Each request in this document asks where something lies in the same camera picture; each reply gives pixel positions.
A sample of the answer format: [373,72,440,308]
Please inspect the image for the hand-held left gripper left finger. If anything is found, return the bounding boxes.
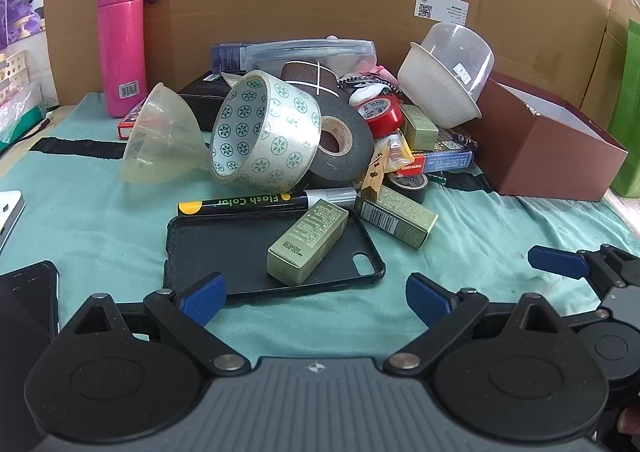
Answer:
[60,273,251,378]

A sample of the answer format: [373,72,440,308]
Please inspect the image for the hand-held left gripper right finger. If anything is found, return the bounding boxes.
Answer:
[385,273,576,378]

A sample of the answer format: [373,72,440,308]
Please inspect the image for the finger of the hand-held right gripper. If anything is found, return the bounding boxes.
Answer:
[527,243,640,290]

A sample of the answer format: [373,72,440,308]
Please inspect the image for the black phone case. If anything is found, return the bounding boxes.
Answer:
[162,206,387,302]

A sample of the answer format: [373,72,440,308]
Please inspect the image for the olive green small box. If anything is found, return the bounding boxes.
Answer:
[266,198,349,287]
[360,184,439,250]
[400,104,440,151]

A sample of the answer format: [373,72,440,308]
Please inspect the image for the brown cardboard box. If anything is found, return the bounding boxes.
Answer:
[467,72,629,203]

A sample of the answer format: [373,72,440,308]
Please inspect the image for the black marker pen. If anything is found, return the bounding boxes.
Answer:
[177,187,357,217]

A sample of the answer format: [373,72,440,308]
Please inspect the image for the wooden clothespin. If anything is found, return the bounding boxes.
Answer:
[361,139,393,205]

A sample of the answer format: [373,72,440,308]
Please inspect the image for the blue card box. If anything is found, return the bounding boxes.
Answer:
[410,129,476,175]

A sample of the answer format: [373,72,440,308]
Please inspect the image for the small black tape roll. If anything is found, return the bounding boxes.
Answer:
[389,171,429,205]

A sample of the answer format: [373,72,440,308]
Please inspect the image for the teal cloth mat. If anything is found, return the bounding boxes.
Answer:
[0,92,640,363]

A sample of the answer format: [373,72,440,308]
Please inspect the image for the yellow clear packet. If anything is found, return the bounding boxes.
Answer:
[385,129,416,170]

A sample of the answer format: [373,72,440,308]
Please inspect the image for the large black tape roll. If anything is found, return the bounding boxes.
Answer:
[300,91,375,190]

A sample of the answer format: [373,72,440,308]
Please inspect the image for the green fabric bag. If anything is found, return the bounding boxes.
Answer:
[609,19,640,198]

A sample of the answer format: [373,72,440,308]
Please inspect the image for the clear plastic funnel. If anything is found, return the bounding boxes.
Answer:
[120,82,216,185]

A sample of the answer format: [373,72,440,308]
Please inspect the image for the black smartphone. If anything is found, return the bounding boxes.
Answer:
[0,259,61,348]

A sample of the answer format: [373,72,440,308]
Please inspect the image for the red tape roll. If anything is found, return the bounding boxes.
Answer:
[361,94,404,139]

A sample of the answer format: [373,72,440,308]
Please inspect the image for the green patterned clear tape roll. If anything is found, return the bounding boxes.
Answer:
[209,70,322,194]

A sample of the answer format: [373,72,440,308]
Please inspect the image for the red card box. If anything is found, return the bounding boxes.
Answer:
[117,99,151,140]

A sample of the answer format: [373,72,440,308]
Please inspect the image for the black tape strip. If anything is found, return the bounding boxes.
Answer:
[30,136,131,160]

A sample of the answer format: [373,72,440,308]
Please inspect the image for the black box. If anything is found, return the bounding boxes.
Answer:
[177,72,236,130]

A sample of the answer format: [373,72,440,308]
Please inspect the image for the white power bank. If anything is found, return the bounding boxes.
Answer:
[0,189,26,253]

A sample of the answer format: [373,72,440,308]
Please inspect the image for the white ribbed plastic bowl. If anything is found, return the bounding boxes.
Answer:
[397,43,483,129]

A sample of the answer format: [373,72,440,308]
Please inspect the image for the white cotton pad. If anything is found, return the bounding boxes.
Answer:
[348,84,391,105]

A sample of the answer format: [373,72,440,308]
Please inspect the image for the plain cardboard box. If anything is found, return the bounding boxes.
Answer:
[580,0,640,133]

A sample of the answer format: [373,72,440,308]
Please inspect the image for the clear plastic container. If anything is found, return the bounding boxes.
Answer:
[420,22,496,100]

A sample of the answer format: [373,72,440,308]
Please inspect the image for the brown plaid pouch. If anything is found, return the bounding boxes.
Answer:
[279,59,341,95]

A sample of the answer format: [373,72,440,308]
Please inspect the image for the clear plastic bag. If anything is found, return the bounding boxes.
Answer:
[0,82,56,143]

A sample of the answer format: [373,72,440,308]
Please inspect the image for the clear pencil case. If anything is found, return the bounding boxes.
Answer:
[210,38,378,75]

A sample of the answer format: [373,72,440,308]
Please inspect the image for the pink thermos bottle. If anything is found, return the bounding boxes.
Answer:
[96,0,161,119]

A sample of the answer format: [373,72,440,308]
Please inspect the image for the white shipping label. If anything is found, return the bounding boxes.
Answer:
[414,0,471,26]

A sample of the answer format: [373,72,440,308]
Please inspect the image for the white perforated basket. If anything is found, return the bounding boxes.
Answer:
[0,49,36,93]

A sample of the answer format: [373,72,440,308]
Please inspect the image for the purple bag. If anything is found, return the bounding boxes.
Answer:
[0,0,46,53]

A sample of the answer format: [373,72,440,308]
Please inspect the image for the black bead chain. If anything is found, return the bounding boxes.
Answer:
[337,73,401,93]

